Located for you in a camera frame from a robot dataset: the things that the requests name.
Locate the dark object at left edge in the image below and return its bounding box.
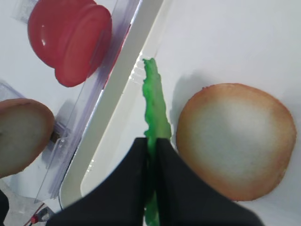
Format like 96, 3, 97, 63
0, 191, 9, 226

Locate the right red tomato slice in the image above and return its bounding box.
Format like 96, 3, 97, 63
55, 4, 112, 87

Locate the left clear acrylic rack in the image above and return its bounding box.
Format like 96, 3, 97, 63
0, 0, 141, 201

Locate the red tomato slice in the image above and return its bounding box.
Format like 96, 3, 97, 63
55, 4, 112, 87
27, 0, 96, 68

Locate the red cable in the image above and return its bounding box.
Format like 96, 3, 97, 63
25, 202, 46, 226

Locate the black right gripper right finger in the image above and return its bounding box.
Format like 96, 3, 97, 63
156, 138, 263, 226

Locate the upright bread slice left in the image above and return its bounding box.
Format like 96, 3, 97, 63
0, 98, 55, 178

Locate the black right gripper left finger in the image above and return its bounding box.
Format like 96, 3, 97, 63
48, 137, 147, 226

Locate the bread slice on tray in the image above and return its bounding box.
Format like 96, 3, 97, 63
176, 83, 297, 201

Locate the left red tomato slice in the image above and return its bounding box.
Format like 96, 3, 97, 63
27, 0, 96, 68

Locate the white rectangular metal tray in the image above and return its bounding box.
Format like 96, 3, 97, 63
59, 0, 301, 226

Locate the green lettuce leaf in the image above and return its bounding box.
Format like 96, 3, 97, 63
143, 58, 172, 226

